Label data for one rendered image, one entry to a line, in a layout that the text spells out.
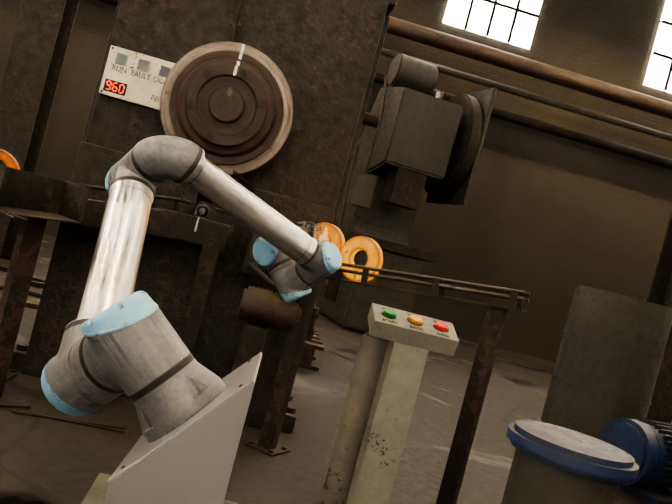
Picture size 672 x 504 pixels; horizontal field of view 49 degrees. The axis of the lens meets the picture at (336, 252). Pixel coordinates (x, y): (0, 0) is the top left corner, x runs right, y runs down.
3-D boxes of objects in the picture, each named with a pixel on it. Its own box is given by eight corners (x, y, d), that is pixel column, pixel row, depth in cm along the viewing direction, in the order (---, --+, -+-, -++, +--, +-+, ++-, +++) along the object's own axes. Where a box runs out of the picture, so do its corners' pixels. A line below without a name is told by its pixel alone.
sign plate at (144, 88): (99, 93, 274) (111, 46, 274) (169, 113, 277) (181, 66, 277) (98, 92, 272) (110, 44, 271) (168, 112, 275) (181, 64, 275)
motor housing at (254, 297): (208, 427, 265) (246, 282, 264) (268, 440, 268) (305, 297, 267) (206, 438, 252) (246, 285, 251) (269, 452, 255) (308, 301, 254)
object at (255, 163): (147, 156, 268) (180, 29, 268) (273, 190, 274) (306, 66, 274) (145, 154, 262) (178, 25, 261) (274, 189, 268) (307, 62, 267)
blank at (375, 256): (347, 233, 255) (343, 232, 252) (388, 240, 248) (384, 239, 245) (338, 277, 255) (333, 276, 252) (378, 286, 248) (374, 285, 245)
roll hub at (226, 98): (177, 134, 259) (197, 56, 259) (255, 156, 263) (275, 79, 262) (175, 132, 254) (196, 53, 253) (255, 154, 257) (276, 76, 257)
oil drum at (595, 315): (524, 412, 482) (560, 278, 480) (608, 432, 489) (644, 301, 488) (563, 439, 423) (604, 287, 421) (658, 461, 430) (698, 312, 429)
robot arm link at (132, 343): (158, 378, 142) (105, 303, 141) (109, 409, 151) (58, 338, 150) (203, 343, 155) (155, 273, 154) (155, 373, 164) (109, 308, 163)
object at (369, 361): (316, 494, 225) (360, 329, 225) (354, 503, 227) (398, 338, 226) (320, 510, 214) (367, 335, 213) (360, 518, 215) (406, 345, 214)
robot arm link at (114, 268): (70, 378, 148) (132, 129, 196) (27, 408, 157) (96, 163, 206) (135, 404, 157) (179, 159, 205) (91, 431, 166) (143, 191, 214)
